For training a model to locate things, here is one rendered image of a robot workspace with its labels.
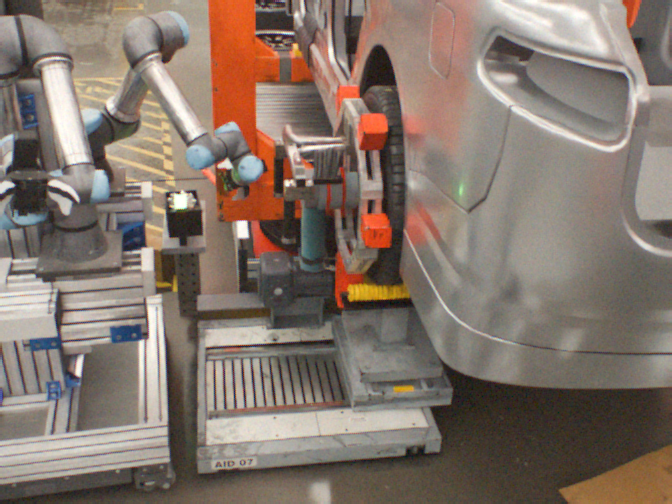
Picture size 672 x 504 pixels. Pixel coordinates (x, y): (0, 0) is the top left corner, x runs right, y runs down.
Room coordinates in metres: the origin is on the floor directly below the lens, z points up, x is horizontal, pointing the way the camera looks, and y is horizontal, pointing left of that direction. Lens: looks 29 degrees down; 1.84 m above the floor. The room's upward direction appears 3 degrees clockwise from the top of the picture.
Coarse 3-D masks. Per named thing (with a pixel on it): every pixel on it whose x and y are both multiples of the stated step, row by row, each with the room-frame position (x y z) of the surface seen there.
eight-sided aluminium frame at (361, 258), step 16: (352, 112) 2.20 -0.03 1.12; (368, 112) 2.20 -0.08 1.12; (336, 128) 2.44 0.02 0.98; (352, 128) 2.14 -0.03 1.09; (368, 192) 1.97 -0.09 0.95; (336, 224) 2.36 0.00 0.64; (352, 224) 2.36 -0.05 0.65; (336, 240) 2.34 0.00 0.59; (352, 240) 2.29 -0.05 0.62; (352, 256) 2.05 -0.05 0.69; (368, 256) 1.97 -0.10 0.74; (352, 272) 2.10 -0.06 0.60
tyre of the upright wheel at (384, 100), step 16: (368, 96) 2.35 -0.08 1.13; (384, 96) 2.20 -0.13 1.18; (384, 112) 2.13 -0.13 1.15; (400, 112) 2.13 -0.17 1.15; (400, 128) 2.06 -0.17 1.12; (384, 144) 2.08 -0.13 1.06; (400, 144) 2.03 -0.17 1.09; (400, 160) 1.99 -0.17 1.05; (400, 176) 1.96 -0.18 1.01; (400, 192) 1.95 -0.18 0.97; (400, 208) 1.93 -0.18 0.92; (400, 224) 1.92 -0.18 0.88; (400, 240) 1.93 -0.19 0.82; (384, 256) 1.98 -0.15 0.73; (400, 256) 1.94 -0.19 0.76; (368, 272) 2.18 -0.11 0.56; (384, 272) 1.98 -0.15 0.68
